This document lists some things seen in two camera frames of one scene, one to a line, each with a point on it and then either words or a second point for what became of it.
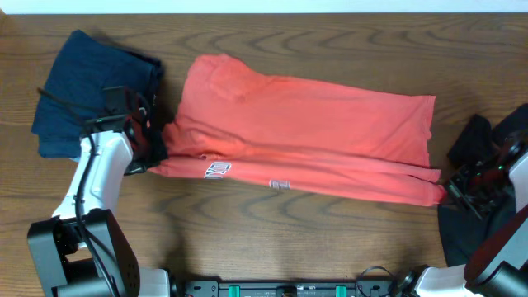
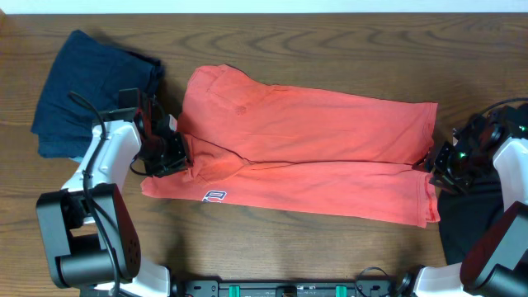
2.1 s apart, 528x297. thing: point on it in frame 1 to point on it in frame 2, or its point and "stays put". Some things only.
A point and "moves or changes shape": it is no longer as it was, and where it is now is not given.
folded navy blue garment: [73, 91] stays put
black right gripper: [456, 184] to [438, 155]
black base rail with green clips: [360, 289] stays put
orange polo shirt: [253, 129] moves or changes shape
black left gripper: [149, 149] to [180, 149]
